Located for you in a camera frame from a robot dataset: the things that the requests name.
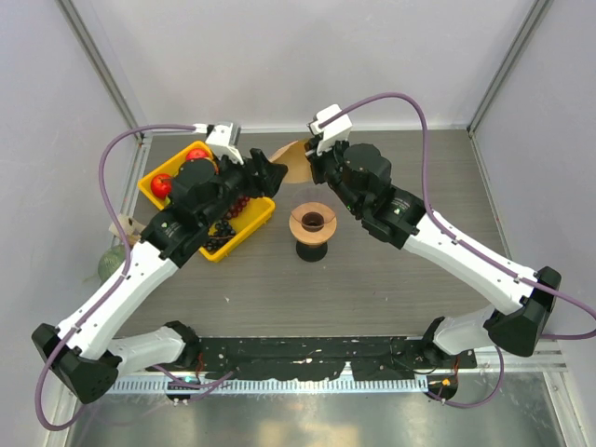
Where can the brown paper coffee filter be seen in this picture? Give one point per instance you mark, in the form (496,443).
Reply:
(293,157)

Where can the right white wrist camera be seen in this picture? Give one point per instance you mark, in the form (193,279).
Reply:
(328,129)

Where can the dark black grape bunch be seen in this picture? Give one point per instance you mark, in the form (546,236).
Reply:
(223,233)

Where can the dark red glass carafe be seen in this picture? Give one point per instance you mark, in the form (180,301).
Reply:
(310,253)

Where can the red apple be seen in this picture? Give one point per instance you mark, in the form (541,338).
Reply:
(198,153)
(161,186)

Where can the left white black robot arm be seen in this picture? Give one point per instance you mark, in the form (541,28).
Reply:
(83,351)

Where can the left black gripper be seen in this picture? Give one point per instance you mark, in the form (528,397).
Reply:
(266,180)

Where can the purple grape bunch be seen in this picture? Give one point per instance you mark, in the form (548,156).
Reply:
(238,207)

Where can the aluminium front rail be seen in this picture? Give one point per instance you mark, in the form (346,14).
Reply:
(547,358)

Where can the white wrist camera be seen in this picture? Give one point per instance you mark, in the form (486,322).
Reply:
(222,138)
(328,129)

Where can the green melon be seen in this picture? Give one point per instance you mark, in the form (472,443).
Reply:
(111,261)

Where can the red apple top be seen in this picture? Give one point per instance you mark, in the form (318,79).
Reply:
(198,153)

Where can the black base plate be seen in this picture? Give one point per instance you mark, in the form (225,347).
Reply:
(316,358)

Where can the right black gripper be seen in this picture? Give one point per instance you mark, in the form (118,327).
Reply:
(317,160)

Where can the yellow plastic tray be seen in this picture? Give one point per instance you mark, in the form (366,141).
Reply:
(257,213)

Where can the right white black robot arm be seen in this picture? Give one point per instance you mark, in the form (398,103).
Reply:
(518,310)

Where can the red apple left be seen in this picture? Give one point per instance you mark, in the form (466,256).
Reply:
(161,186)

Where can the round wooden ring holder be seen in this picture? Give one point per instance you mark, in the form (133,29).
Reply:
(314,239)

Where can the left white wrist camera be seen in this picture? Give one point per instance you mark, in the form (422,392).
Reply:
(222,138)

